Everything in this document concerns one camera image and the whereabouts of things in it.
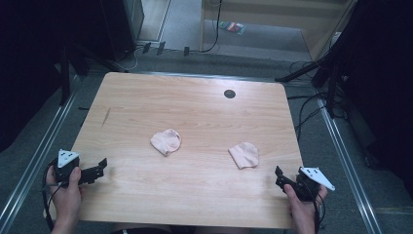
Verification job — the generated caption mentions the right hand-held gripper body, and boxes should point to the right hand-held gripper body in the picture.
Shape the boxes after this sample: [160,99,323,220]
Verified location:
[293,166,336,203]

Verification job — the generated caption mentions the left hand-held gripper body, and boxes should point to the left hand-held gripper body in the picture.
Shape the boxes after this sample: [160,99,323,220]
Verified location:
[53,149,86,188]

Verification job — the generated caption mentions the pink ankle sock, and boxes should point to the pink ankle sock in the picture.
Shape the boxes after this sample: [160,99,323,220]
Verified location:
[149,128,182,157]
[228,141,260,171]

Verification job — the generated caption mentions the person's right hand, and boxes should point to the person's right hand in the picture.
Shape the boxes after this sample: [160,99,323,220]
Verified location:
[283,183,328,226]

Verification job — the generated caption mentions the person's left hand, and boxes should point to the person's left hand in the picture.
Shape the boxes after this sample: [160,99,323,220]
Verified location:
[46,166,83,226]

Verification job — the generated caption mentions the black cabinet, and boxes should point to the black cabinet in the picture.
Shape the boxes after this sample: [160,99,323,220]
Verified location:
[99,0,145,62]

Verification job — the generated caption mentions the colourful packet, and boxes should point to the colourful packet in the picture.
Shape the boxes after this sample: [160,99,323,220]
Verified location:
[218,20,246,36]

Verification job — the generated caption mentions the light wooden platform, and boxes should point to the light wooden platform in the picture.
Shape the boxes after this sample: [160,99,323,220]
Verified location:
[200,0,358,61]

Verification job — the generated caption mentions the right hand-held gripper black cable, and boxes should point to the right hand-held gripper black cable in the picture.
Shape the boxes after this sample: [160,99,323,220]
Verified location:
[311,189,327,234]

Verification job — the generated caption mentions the hand-held gripper black cable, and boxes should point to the hand-held gripper black cable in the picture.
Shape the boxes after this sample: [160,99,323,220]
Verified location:
[311,189,327,234]
[41,159,66,232]

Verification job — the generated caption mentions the metal floor rail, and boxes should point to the metal floor rail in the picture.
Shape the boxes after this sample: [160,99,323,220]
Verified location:
[316,97,384,234]
[0,76,81,234]

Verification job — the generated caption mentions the left hand-held gripper black cable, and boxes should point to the left hand-held gripper black cable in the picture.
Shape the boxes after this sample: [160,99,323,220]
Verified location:
[41,159,66,232]

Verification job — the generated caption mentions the black floor cables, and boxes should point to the black floor cables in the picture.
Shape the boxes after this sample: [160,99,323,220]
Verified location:
[286,59,329,142]

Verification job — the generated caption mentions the white floor cable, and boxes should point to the white floor cable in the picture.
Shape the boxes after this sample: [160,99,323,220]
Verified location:
[111,46,144,73]

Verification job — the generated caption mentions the long black hanging cable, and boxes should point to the long black hanging cable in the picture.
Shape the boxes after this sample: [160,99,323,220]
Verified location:
[191,0,224,54]

